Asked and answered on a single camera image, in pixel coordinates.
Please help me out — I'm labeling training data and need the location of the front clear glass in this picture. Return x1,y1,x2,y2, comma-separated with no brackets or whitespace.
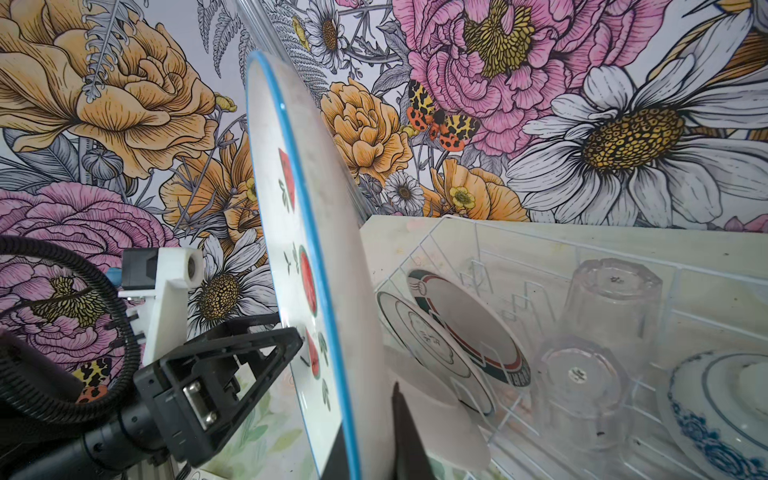
531,335,631,455

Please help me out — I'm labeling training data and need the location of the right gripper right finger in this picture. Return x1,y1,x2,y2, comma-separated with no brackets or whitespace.
392,382,435,480

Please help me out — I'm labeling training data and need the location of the clear glass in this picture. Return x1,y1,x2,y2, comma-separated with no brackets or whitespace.
558,258,663,370
531,335,631,455

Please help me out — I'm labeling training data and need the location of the rear clear glass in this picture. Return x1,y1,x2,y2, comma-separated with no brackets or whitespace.
558,258,663,370

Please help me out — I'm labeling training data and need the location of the blue white porcelain bowl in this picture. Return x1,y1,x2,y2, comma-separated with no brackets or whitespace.
656,350,767,479

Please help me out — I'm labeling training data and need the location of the green red rimmed plate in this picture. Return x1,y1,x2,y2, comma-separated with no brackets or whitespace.
376,291,496,416

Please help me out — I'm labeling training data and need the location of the white wire dish rack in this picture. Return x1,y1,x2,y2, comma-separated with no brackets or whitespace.
362,216,767,479

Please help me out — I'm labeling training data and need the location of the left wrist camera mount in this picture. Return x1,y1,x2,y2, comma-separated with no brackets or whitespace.
118,247,205,367

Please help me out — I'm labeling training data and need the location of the watermelon pattern plate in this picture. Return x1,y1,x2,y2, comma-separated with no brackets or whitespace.
246,51,395,479

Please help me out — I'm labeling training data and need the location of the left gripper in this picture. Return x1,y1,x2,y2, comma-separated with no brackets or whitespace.
77,311,304,475

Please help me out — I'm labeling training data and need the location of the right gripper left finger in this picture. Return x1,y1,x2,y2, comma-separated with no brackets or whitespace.
320,426,350,480

